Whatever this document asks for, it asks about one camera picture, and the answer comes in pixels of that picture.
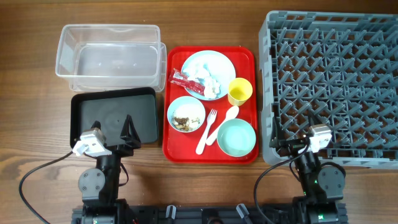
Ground yellow plastic cup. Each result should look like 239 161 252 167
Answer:
228 78 253 106

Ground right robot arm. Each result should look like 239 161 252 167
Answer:
270 113 348 223

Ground white plastic spoon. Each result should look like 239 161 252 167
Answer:
205 106 239 146

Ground red serving tray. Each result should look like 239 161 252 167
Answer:
162 46 259 164

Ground white plastic fork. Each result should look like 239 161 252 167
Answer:
195 109 217 155

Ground light blue bowl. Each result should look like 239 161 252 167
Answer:
167 96 206 133

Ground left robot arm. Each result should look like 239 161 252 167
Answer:
72 115 141 224

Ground rice and food scraps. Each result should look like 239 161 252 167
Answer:
172 106 201 132

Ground grey dishwasher rack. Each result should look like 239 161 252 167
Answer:
259 11 397 169

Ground mint green bowl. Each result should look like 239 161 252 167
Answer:
216 118 256 157

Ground white tissue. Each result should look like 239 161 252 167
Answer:
183 63 211 82
204 77 220 99

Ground black plastic tray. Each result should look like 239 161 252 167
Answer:
70 87 159 147

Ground clear plastic bin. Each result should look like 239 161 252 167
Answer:
55 24 167 92

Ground red snack wrapper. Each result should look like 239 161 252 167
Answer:
169 68 205 96

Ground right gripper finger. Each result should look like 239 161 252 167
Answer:
271 117 284 141
307 111 320 127

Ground light blue plate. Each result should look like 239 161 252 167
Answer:
182 50 236 101

